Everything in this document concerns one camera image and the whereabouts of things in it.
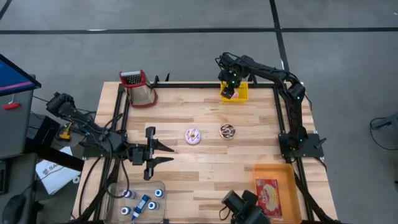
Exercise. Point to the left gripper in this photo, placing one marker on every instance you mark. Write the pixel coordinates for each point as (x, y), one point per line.
(141, 155)

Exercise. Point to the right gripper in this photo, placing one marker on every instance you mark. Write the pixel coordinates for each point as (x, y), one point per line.
(230, 81)

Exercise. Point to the small food colouring bottle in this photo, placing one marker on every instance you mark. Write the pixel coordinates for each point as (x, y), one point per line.
(127, 194)
(159, 193)

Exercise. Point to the blue food colouring bottle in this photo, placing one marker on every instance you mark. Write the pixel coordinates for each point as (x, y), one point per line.
(152, 205)
(141, 205)

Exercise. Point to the purple food colouring bottle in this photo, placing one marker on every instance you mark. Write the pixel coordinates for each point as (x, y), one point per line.
(125, 211)

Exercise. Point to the red snack box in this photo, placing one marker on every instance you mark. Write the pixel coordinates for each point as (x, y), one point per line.
(268, 199)

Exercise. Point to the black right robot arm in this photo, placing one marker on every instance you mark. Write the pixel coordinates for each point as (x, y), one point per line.
(292, 115)

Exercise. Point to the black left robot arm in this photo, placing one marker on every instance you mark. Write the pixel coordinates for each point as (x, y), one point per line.
(81, 119)

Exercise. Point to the yellow plastic basket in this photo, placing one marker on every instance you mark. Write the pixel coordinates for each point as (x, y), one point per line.
(244, 93)

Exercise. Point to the purple frosted toy donut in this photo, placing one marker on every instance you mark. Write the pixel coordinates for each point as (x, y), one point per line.
(192, 137)

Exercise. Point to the chocolate frosted toy donut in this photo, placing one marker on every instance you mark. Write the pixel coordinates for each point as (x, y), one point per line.
(227, 132)

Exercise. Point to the clear plastic bin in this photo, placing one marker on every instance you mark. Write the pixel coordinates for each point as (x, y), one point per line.
(109, 202)

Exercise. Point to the white tape roll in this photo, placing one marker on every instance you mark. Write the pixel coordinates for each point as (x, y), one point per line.
(76, 180)

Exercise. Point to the yellow hand tool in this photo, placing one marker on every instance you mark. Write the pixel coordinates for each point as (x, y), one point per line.
(65, 134)

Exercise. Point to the black device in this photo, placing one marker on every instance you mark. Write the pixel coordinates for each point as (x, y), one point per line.
(245, 208)

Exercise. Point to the black metal beam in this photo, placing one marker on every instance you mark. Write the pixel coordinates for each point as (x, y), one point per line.
(56, 155)

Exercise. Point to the white paper sheet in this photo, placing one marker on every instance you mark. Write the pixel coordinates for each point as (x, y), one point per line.
(54, 177)

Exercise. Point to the orange plastic bin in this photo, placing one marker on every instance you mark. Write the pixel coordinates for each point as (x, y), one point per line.
(292, 193)

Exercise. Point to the grey cabinet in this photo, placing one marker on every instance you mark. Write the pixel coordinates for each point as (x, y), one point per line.
(15, 130)

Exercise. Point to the black computer mouse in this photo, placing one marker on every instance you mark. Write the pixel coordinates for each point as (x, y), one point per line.
(14, 208)

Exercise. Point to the blue screen monitor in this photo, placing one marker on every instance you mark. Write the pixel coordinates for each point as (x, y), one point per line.
(12, 77)

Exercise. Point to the black aluminium table frame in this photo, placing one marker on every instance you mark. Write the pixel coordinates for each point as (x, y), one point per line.
(192, 85)

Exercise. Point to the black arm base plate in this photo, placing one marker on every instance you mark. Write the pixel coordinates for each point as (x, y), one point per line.
(93, 152)
(312, 151)

